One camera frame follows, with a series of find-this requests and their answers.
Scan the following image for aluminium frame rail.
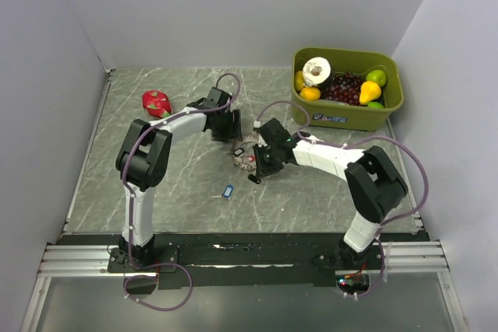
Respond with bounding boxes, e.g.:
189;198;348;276
21;69;117;331

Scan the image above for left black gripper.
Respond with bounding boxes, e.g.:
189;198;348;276
211;109;242;143

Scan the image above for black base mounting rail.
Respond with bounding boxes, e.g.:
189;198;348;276
106;232;429;290

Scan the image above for red dragon fruit toy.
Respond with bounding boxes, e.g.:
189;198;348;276
142;90;173;119

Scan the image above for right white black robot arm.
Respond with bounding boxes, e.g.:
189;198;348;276
250;118;408;269

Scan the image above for yellow pear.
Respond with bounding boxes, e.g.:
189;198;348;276
359;81;382;106

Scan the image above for green lime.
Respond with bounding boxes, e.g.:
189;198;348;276
366;69;388;88

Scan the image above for small green fruit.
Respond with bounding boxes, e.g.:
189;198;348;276
366;101;385;109

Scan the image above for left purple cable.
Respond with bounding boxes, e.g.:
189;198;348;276
121;72;241;313

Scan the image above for black key fob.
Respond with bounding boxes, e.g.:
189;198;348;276
248;174;261;184

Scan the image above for dark red grapes bunch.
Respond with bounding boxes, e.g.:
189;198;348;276
320;72;364;106

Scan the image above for orange fruit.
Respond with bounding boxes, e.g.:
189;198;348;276
300;86;321;102

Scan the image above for olive green plastic bin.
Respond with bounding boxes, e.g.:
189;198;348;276
291;47;404;131

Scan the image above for loose blue key tag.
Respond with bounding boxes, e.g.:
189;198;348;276
212;184;234;201

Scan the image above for black key tag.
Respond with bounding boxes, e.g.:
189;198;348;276
233;147;244;156

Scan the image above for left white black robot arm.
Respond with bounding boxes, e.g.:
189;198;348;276
116;87;241;271

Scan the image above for yellow lemon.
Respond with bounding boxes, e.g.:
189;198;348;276
293;71;306;93

